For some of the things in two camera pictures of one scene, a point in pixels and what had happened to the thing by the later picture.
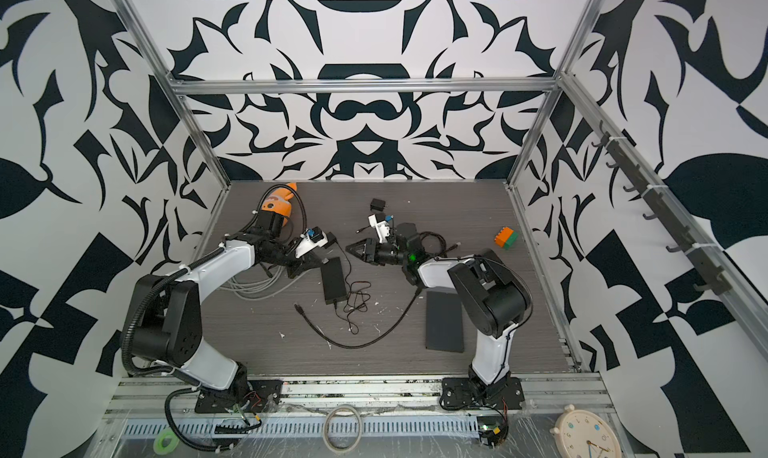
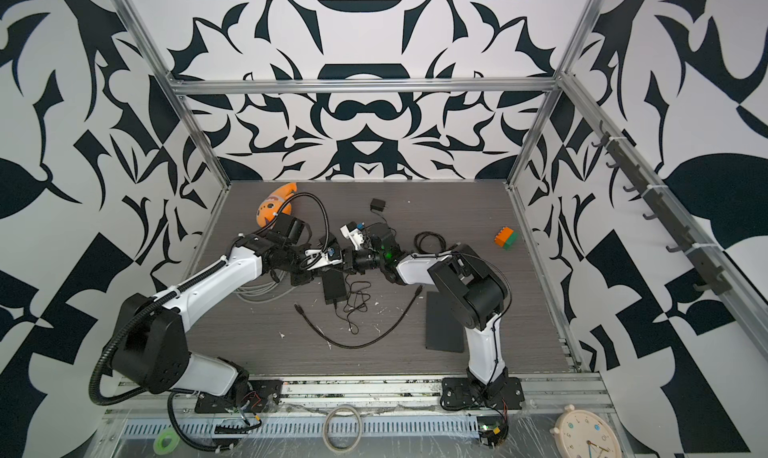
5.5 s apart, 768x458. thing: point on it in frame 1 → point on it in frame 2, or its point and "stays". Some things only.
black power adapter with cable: x=359 y=296 → x=335 y=290
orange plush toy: x=276 y=202 stays
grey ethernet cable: x=261 y=288 stays
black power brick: x=333 y=279 stays
